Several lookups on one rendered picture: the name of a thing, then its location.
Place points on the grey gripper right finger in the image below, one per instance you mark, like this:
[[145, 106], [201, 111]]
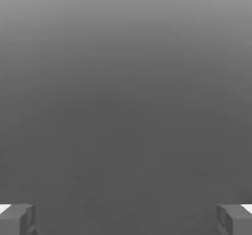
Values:
[[238, 219]]

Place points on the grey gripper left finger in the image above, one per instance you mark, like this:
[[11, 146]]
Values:
[[13, 219]]

